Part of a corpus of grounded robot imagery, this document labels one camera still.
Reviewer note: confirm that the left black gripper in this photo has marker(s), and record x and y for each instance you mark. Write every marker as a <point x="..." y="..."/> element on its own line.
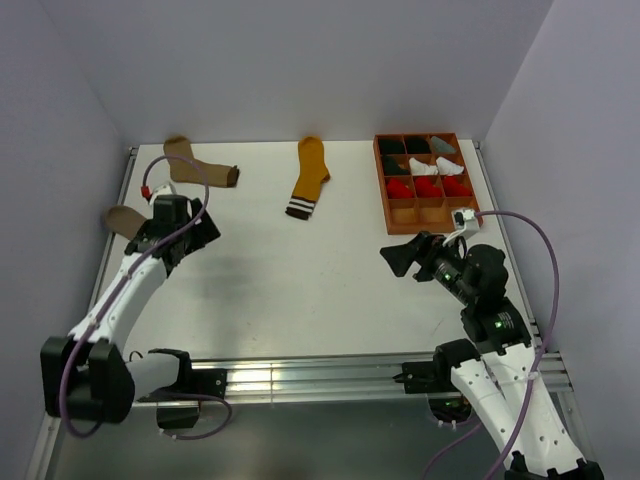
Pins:
<point x="203" y="233"/>

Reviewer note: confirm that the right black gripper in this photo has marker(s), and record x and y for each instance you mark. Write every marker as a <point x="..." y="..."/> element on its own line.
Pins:
<point x="423" y="249"/>

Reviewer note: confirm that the tan sock with red cuff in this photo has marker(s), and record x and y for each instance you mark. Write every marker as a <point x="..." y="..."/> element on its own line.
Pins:
<point x="124" y="221"/>

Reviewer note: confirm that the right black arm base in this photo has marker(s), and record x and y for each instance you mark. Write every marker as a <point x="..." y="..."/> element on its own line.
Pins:
<point x="445" y="402"/>

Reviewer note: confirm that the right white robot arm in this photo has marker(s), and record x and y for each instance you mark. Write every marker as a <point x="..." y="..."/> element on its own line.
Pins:
<point x="494" y="366"/>

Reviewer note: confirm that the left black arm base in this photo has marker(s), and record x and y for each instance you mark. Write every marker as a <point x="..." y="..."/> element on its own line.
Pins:
<point x="179" y="408"/>

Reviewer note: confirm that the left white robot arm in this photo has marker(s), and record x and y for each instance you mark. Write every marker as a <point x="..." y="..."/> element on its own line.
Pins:
<point x="84" y="374"/>

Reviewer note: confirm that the brown sock on table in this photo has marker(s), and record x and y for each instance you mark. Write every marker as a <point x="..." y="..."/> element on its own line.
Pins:
<point x="184" y="167"/>

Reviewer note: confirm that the red rolled sock left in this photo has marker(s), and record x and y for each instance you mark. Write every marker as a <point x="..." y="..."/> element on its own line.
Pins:
<point x="396" y="189"/>

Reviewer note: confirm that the red rolled sock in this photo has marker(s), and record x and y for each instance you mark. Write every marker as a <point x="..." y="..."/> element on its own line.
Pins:
<point x="454" y="188"/>
<point x="396" y="189"/>
<point x="426" y="187"/>

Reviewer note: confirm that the red rolled sock middle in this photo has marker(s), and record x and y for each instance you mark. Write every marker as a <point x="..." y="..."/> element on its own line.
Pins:
<point x="426" y="187"/>

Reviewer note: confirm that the orange compartment organizer box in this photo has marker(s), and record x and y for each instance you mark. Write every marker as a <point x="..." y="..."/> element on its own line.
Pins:
<point x="410" y="216"/>

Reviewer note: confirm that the red rolled sock right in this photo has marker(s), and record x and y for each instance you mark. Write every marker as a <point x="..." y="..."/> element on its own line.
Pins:
<point x="454" y="188"/>

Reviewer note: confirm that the black rolled sock middle-left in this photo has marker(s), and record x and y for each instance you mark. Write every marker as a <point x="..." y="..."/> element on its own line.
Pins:
<point x="392" y="168"/>

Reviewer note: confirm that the white rolled sock middle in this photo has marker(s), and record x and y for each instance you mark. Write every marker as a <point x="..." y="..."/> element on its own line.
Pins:
<point x="419" y="168"/>

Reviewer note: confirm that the white rolled sock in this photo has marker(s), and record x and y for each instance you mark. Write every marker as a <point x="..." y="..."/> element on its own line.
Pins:
<point x="447" y="167"/>
<point x="419" y="168"/>

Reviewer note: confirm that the white rolled sock right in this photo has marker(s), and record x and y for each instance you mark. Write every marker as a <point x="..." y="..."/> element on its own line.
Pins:
<point x="447" y="167"/>

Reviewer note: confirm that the black rolled sock back-left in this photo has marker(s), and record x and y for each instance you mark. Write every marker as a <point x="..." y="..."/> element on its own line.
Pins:
<point x="391" y="146"/>

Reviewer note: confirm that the black rolled sock back-middle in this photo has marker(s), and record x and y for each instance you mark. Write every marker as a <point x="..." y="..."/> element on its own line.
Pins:
<point x="417" y="145"/>

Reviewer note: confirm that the grey rolled sock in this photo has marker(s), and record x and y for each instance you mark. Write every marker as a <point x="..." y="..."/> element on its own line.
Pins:
<point x="441" y="146"/>

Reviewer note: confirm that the mustard yellow striped sock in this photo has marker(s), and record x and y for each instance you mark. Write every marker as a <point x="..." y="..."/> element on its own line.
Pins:
<point x="313" y="174"/>

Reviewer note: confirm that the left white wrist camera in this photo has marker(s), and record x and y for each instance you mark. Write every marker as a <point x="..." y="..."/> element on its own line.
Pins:
<point x="150" y="195"/>

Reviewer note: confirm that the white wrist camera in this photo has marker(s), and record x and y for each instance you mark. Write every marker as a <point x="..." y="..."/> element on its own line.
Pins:
<point x="466" y="224"/>
<point x="150" y="195"/>

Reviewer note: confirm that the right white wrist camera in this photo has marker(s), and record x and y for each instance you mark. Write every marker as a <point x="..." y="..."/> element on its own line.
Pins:
<point x="466" y="224"/>

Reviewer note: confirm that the aluminium frame rail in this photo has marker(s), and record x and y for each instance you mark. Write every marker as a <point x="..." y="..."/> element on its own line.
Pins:
<point x="313" y="379"/>

